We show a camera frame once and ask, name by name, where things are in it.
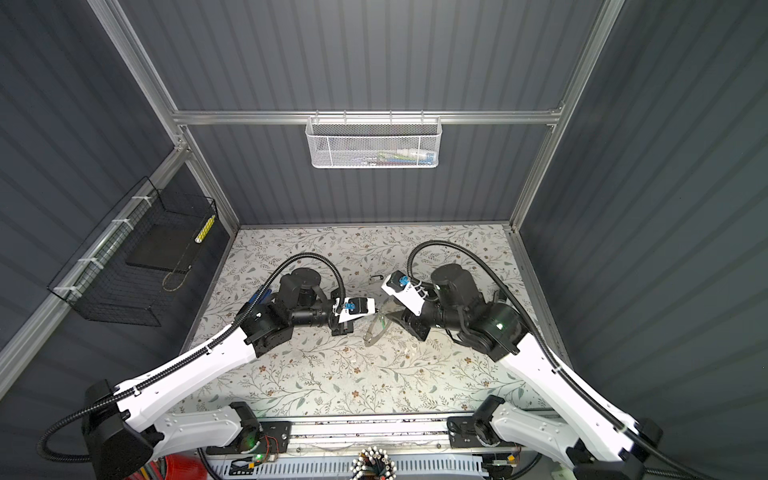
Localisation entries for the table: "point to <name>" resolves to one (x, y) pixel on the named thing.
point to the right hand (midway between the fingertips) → (397, 308)
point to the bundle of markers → (373, 463)
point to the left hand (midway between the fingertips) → (375, 304)
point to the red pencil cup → (184, 467)
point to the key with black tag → (382, 277)
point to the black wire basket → (124, 273)
